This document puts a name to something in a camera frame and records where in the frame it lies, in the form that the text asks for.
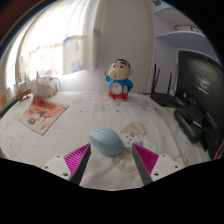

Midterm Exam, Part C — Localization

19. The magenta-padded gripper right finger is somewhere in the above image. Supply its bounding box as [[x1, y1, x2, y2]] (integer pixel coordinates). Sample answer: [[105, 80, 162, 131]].
[[131, 142, 184, 186]]

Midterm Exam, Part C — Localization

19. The black computer monitor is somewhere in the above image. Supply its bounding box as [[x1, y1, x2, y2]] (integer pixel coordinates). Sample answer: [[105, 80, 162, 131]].
[[174, 49, 224, 161]]

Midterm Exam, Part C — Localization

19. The white printed tablecloth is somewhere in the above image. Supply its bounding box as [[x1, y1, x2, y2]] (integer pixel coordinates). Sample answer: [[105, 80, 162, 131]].
[[0, 89, 214, 192]]

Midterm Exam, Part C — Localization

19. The black keyboard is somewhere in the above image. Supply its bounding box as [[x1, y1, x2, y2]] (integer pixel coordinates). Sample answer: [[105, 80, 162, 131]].
[[0, 95, 22, 118]]

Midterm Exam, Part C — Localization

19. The white star-print curtain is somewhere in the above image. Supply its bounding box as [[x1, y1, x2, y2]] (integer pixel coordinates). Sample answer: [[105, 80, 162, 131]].
[[16, 0, 104, 81]]

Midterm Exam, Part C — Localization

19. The red printed mouse pad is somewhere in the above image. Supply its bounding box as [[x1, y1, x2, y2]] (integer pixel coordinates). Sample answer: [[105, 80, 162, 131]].
[[17, 95, 70, 136]]

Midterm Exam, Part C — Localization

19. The white wall shelf unit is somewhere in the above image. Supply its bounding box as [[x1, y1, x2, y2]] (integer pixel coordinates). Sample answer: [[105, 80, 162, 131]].
[[149, 0, 218, 61]]

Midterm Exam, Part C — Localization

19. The light blue computer mouse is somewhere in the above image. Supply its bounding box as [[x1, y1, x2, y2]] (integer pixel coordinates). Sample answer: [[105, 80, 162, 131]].
[[87, 127, 125, 157]]

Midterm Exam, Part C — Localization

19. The black router with antennas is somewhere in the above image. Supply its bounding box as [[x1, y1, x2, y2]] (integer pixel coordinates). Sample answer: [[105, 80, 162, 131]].
[[146, 63, 184, 108]]

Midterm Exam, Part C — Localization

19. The cartoon boy figurine clock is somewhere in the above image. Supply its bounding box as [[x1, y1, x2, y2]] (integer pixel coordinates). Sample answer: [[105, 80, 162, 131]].
[[104, 58, 135, 102]]

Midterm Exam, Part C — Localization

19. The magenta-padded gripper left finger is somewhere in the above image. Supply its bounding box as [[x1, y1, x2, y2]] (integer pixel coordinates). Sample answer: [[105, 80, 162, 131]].
[[40, 143, 92, 186]]

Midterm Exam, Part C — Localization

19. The large white conch shell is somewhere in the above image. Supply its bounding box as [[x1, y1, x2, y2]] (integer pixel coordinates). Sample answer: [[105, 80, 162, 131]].
[[31, 71, 63, 99]]

